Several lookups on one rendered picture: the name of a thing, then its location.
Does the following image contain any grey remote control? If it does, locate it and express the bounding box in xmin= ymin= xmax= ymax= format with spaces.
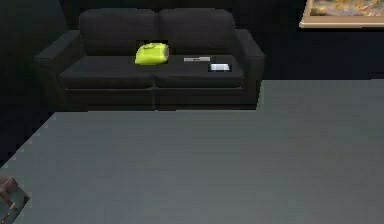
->
xmin=183 ymin=56 xmax=211 ymax=63

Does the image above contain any lime green pillow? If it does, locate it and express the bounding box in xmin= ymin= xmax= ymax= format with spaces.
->
xmin=134 ymin=42 xmax=171 ymax=66

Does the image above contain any black sofa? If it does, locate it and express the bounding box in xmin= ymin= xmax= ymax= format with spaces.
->
xmin=34 ymin=7 xmax=266 ymax=112

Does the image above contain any framed picture with tan frame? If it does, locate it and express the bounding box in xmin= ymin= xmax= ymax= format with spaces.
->
xmin=298 ymin=0 xmax=384 ymax=29

